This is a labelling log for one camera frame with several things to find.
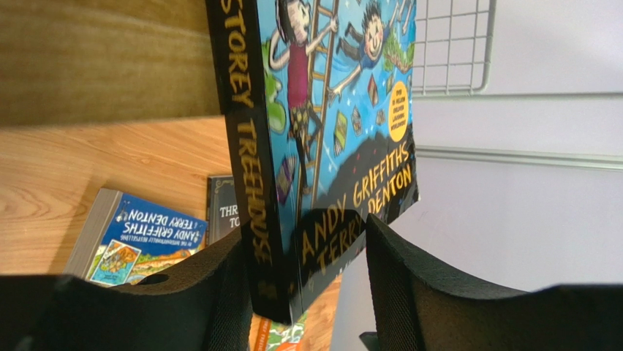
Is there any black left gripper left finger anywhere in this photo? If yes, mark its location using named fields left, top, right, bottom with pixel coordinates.
left=29, top=230, right=252, bottom=350

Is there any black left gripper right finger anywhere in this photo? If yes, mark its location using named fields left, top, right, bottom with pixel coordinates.
left=365, top=215, right=622, bottom=350

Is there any black 169-storey treehouse book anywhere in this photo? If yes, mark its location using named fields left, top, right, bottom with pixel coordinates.
left=206, top=1, right=420, bottom=325

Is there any orange 78-storey treehouse book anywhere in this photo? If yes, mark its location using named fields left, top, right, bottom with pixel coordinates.
left=252, top=312, right=308, bottom=351

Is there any three days to see book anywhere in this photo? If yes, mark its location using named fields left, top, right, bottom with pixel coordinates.
left=206, top=175, right=240, bottom=246

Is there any blue 91-storey treehouse book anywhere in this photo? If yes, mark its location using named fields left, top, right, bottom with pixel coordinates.
left=63, top=188, right=208, bottom=287

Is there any white wire wooden shelf rack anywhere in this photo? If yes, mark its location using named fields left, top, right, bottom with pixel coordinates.
left=0, top=0, right=497, bottom=127

